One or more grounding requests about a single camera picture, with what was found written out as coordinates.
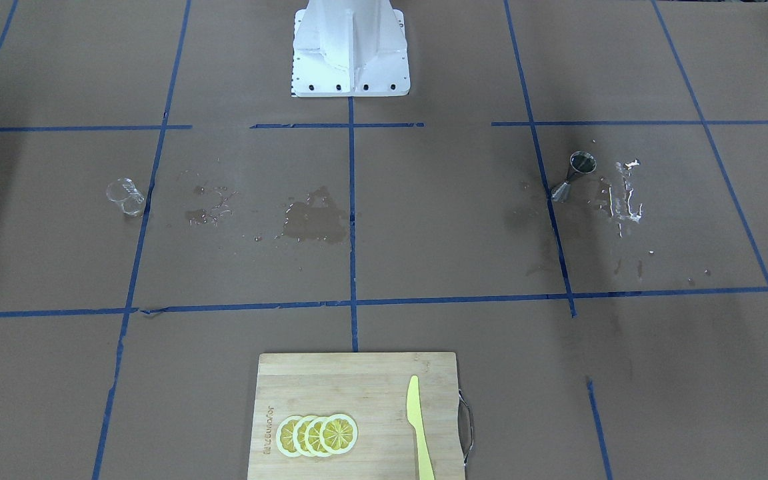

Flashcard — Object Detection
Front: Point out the steel jigger measuring cup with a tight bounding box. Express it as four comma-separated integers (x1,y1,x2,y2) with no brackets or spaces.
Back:
551,150,597,203

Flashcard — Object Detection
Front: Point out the clear glass beaker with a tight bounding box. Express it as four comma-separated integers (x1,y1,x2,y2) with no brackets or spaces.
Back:
105,177,146,217

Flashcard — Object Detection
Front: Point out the bamboo cutting board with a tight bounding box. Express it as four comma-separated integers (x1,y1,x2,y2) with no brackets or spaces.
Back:
247,352,467,479

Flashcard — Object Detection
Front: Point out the yellow plastic knife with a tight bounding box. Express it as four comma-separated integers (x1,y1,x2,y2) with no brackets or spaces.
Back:
406,375,435,479

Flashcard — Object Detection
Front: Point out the lemon slice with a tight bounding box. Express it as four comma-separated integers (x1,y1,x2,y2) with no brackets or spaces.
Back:
319,413,359,455
291,415,316,457
304,417,331,458
277,415,302,458

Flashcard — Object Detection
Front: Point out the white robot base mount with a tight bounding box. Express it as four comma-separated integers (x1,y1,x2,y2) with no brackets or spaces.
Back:
291,1,411,98

